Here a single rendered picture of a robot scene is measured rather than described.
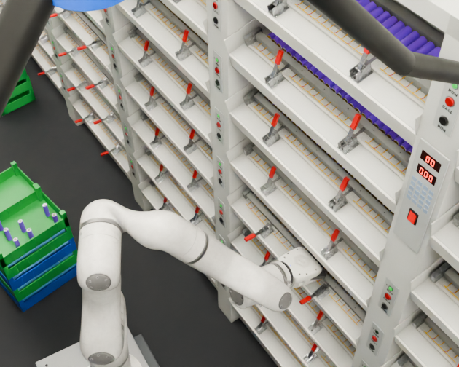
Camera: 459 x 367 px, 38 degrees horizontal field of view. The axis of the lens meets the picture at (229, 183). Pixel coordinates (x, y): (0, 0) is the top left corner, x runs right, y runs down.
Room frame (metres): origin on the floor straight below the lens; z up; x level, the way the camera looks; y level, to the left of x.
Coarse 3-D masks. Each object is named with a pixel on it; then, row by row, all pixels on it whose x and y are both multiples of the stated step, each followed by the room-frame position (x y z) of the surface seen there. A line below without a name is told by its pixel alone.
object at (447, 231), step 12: (456, 204) 0.82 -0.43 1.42; (444, 216) 0.80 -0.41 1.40; (456, 216) 0.80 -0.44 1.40; (432, 228) 0.78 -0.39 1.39; (444, 228) 0.80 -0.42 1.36; (456, 228) 0.80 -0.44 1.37; (432, 240) 0.79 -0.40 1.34; (444, 240) 0.78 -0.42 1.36; (456, 240) 0.77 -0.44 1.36; (444, 252) 0.76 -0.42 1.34; (456, 252) 0.75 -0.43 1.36; (456, 264) 0.73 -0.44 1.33
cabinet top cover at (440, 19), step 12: (396, 0) 0.96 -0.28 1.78; (408, 0) 0.94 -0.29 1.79; (420, 0) 0.92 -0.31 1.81; (432, 0) 0.90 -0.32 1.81; (444, 0) 0.90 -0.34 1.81; (456, 0) 0.90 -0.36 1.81; (420, 12) 0.91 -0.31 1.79; (432, 12) 0.89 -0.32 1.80; (444, 12) 0.88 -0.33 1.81; (456, 12) 0.87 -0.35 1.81; (444, 24) 0.87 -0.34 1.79; (456, 24) 0.85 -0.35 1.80; (456, 36) 0.85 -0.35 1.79
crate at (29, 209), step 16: (32, 192) 1.76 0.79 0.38; (16, 208) 1.70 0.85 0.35; (32, 208) 1.71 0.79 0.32; (48, 208) 1.71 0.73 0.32; (16, 224) 1.63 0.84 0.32; (32, 224) 1.63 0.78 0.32; (48, 224) 1.63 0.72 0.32; (64, 224) 1.62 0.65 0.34; (0, 240) 1.56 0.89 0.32; (32, 240) 1.52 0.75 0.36; (0, 256) 1.44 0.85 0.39; (16, 256) 1.47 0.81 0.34
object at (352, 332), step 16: (240, 192) 1.39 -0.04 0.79; (240, 208) 1.35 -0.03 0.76; (256, 224) 1.28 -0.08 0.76; (272, 240) 1.22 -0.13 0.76; (304, 288) 1.06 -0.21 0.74; (320, 304) 1.00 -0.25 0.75; (336, 304) 0.99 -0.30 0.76; (336, 320) 0.95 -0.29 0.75; (352, 320) 0.94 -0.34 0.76; (352, 336) 0.89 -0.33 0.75
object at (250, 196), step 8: (256, 200) 1.35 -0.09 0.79; (264, 208) 1.32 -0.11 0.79; (264, 216) 1.30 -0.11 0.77; (272, 216) 1.29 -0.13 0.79; (264, 224) 1.27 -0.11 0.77; (280, 224) 1.25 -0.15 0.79; (280, 232) 1.23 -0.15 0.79; (288, 232) 1.22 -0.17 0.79; (288, 240) 1.20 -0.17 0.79; (296, 240) 1.19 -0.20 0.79; (328, 280) 1.05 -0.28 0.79; (336, 288) 1.03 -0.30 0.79; (344, 296) 1.00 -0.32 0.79; (344, 304) 0.98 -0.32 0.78; (352, 304) 0.97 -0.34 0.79; (360, 312) 0.95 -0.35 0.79
